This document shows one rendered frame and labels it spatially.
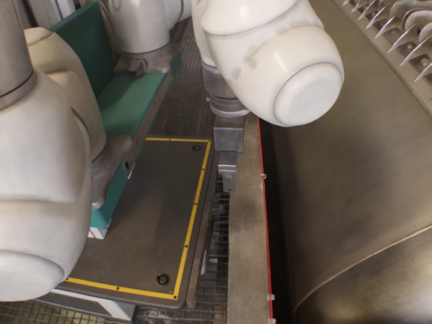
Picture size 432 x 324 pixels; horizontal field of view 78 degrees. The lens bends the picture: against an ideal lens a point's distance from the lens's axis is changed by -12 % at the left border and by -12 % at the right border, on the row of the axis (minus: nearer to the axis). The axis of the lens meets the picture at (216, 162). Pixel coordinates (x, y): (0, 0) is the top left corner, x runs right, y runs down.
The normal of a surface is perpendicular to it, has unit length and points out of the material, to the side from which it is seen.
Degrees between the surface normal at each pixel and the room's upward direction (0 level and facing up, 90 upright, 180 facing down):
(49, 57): 58
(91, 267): 0
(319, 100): 98
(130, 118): 0
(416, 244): 47
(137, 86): 0
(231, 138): 90
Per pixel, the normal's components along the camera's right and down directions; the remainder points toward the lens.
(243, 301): -0.06, -0.71
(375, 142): -0.78, -0.48
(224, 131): -0.13, 0.70
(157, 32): 0.71, 0.50
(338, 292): -0.93, -0.23
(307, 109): 0.35, 0.73
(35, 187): 0.76, 0.19
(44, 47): 0.70, -0.34
